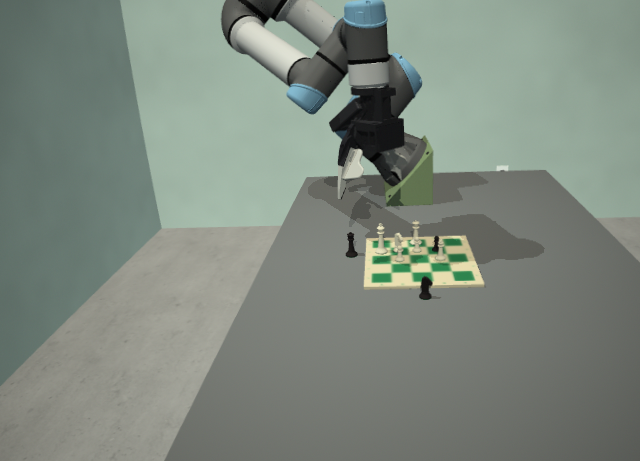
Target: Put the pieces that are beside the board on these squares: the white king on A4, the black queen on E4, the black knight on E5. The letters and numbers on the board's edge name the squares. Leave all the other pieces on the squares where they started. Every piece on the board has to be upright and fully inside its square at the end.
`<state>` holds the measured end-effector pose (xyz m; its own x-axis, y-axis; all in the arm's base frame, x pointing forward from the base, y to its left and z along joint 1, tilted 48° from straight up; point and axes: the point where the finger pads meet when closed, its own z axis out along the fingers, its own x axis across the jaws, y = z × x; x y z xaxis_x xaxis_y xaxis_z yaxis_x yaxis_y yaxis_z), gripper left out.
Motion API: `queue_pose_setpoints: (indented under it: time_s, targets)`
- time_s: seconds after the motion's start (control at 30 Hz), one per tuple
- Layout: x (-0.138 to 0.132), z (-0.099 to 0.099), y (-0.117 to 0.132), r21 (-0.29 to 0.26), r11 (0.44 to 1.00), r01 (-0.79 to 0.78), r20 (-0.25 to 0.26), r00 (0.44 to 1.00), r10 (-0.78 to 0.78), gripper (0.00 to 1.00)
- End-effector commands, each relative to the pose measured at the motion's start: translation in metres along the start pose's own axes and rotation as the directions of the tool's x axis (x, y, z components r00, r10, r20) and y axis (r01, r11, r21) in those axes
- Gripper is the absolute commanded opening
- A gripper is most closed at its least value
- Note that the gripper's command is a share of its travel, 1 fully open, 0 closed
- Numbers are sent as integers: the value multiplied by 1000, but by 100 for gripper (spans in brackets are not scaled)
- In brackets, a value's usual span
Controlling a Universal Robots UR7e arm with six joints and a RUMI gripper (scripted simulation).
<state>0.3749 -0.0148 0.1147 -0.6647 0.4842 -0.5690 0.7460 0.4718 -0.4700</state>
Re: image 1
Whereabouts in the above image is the green and cream chessboard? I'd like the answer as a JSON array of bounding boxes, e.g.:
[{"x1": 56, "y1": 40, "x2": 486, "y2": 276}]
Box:
[{"x1": 364, "y1": 236, "x2": 484, "y2": 290}]

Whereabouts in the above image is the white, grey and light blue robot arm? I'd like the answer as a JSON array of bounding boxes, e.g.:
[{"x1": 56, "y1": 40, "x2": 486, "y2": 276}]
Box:
[{"x1": 221, "y1": 0, "x2": 427, "y2": 180}]

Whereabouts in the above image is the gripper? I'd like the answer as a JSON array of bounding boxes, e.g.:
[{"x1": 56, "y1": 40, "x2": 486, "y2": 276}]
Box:
[{"x1": 338, "y1": 84, "x2": 408, "y2": 200}]

